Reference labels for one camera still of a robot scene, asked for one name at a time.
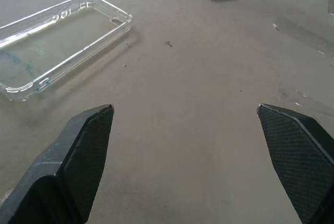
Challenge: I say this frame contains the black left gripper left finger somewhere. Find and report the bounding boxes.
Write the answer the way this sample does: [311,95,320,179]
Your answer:
[0,104,115,224]

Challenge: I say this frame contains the clear plastic film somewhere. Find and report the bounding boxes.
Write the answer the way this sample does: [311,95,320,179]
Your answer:
[272,16,334,59]

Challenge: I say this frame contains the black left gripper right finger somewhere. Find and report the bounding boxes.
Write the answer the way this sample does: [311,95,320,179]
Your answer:
[257,103,334,224]

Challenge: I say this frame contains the clear plastic phone case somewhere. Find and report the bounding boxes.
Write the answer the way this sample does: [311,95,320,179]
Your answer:
[0,0,133,102]

